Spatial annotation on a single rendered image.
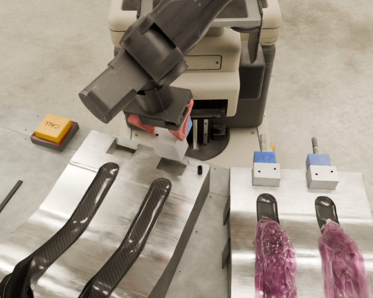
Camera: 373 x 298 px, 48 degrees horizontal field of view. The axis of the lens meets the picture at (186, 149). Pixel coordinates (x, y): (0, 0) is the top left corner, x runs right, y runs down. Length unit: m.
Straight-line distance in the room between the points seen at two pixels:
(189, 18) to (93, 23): 2.34
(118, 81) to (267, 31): 0.87
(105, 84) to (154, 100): 0.10
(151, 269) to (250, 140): 1.05
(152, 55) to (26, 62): 2.13
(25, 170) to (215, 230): 0.43
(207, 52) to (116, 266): 0.59
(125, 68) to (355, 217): 0.50
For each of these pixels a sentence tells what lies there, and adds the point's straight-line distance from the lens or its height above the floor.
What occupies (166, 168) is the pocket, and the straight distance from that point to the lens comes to 0.84.
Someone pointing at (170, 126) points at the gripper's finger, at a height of 1.04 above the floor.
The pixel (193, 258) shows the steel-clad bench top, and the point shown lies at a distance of 0.80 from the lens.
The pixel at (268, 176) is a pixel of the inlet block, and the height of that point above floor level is 0.88.
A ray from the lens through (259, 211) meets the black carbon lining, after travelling 0.80.
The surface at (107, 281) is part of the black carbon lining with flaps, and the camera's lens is 0.67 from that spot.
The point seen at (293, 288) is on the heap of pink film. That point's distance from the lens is 0.69.
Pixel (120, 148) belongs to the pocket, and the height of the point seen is 0.86.
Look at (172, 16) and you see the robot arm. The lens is 0.51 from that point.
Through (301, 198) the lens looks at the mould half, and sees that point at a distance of 0.83.
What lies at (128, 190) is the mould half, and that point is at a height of 0.89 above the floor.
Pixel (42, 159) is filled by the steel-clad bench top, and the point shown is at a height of 0.80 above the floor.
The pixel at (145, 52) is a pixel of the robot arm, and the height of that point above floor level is 1.21.
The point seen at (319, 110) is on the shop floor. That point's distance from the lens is 2.25.
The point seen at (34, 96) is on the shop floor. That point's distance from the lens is 2.39.
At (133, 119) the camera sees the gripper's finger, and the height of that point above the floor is 1.02.
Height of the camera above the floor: 1.53
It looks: 50 degrees down
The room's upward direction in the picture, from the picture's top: 1 degrees counter-clockwise
